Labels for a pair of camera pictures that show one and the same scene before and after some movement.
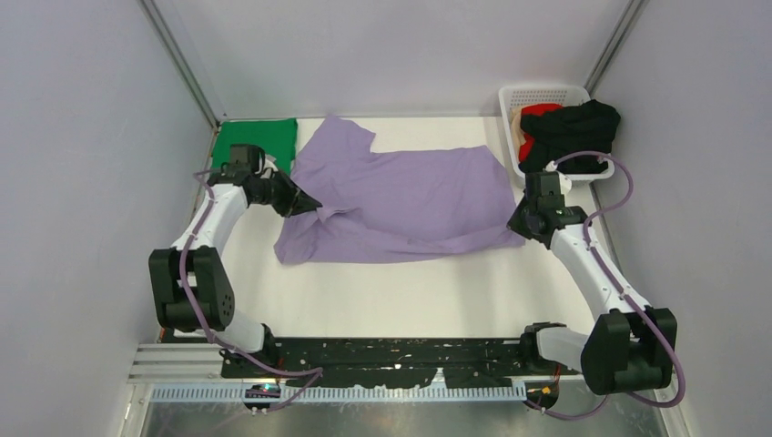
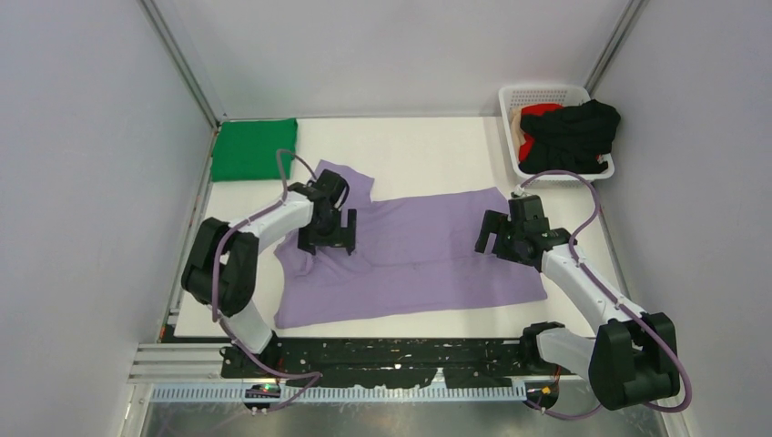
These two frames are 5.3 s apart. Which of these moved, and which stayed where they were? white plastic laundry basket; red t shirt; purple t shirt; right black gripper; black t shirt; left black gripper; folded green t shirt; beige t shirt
Moved: left black gripper; right black gripper; purple t shirt
Stayed: red t shirt; black t shirt; folded green t shirt; white plastic laundry basket; beige t shirt
